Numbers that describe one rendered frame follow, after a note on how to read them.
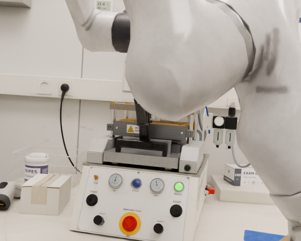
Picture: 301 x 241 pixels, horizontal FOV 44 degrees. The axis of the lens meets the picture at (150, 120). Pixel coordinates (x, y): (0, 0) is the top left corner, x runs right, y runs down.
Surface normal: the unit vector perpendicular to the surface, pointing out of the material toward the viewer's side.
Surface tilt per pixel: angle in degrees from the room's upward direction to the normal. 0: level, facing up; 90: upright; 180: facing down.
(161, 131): 90
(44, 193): 89
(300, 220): 124
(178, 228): 65
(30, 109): 90
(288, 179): 112
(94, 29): 92
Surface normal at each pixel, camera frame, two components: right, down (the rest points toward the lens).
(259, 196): -0.04, 0.05
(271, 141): -0.35, 0.25
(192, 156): -0.09, -0.73
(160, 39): -0.33, -0.36
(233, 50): 0.54, 0.12
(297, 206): -0.82, 0.30
